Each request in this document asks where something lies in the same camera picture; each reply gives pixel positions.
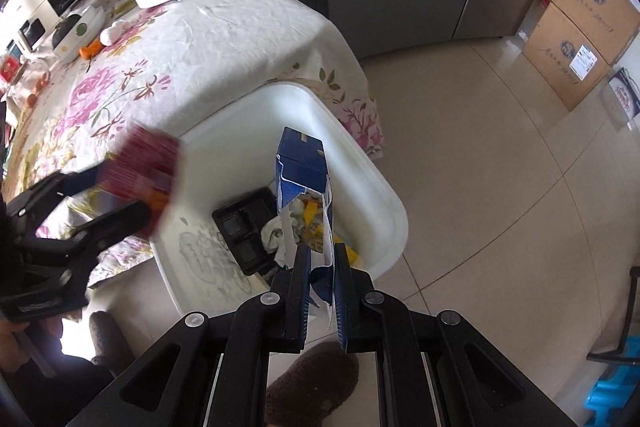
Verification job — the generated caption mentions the person's left hand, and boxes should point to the person's left hand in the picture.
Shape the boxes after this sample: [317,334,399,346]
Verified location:
[0,321,32,375]

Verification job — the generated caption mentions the small crumpled white tissue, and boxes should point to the small crumpled white tissue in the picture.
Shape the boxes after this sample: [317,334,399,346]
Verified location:
[100,21,129,46]

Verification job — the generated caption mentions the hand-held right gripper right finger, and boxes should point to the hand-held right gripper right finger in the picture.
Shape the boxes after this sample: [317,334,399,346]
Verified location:
[332,243,578,427]

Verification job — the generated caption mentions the white trash bin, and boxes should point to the white trash bin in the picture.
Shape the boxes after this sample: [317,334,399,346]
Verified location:
[150,79,410,315]

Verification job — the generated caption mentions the black metal stand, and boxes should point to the black metal stand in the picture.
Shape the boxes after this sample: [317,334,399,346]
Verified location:
[587,267,640,365]

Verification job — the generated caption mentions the brown fuzzy slipper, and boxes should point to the brown fuzzy slipper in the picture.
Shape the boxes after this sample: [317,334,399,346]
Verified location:
[90,311,136,378]
[265,341,361,427]

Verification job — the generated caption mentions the blue carton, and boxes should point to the blue carton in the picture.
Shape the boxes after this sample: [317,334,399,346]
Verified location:
[274,126,336,333]

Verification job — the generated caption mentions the white kitchen appliance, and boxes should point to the white kitchen appliance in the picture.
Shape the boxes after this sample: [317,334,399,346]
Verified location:
[15,18,48,55]

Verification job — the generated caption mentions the floral tablecloth with yellow border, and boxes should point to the floral tablecloth with yellow border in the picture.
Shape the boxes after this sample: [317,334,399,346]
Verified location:
[0,0,386,293]

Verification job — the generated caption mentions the red snack wrapper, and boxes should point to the red snack wrapper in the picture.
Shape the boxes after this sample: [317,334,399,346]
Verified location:
[97,127,181,238]

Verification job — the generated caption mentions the black plastic tray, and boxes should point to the black plastic tray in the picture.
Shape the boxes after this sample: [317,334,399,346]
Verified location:
[211,187,281,277]

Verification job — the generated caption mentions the white bowl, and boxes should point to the white bowl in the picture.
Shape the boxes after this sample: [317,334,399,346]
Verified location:
[52,4,107,56]

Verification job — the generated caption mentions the white printed bag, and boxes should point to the white printed bag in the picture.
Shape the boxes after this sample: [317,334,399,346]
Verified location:
[607,67,640,130]

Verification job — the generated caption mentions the large white tissue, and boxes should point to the large white tissue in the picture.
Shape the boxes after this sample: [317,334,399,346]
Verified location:
[261,199,306,268]

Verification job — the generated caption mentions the person's dark pants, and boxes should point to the person's dark pants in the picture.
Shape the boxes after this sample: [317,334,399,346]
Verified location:
[0,347,116,427]

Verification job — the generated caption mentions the yellow packet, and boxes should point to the yellow packet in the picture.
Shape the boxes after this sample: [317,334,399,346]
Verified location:
[300,199,358,265]

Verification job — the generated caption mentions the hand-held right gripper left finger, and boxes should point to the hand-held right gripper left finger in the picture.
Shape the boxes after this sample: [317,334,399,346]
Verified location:
[67,243,313,427]

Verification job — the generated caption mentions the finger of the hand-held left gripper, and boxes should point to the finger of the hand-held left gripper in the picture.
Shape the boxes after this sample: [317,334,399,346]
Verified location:
[10,166,108,234]
[35,201,153,273]

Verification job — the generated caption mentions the blue plastic stool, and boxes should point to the blue plastic stool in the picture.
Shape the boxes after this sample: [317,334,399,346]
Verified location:
[585,364,640,427]

